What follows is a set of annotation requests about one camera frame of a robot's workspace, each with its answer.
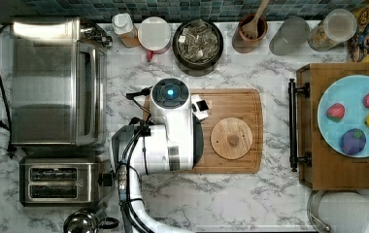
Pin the stainless toaster oven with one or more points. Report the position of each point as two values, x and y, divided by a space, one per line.
58 88

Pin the red plush strawberry with leaves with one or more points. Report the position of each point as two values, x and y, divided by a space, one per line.
336 111

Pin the red mug white lid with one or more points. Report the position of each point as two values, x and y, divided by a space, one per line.
154 35

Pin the round wooden lid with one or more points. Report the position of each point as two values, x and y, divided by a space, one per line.
231 138

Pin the wooden spoon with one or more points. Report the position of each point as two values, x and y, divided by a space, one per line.
250 29

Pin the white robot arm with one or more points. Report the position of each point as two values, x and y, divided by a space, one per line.
170 139

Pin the purple plush plum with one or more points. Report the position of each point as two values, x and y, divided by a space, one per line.
353 141

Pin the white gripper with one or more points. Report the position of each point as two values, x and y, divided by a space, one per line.
199 107

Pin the clear jar with white lid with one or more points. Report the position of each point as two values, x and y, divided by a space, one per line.
336 28

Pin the bamboo cutting board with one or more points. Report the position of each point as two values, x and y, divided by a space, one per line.
203 131

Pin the paper towel roll holder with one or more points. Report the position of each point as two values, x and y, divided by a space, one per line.
338 212

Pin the orange bottle white cap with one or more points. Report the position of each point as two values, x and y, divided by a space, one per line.
125 30

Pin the brown wooden utensil cup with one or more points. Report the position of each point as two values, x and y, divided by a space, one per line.
242 41

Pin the stainless steel toaster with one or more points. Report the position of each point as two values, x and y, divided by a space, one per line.
77 181

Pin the glass coffee pot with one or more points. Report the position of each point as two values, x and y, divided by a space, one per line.
89 220

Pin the wooden serving tray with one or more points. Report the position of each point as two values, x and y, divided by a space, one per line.
320 167

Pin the black bowl of tea bags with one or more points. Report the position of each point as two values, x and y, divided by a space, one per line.
197 46

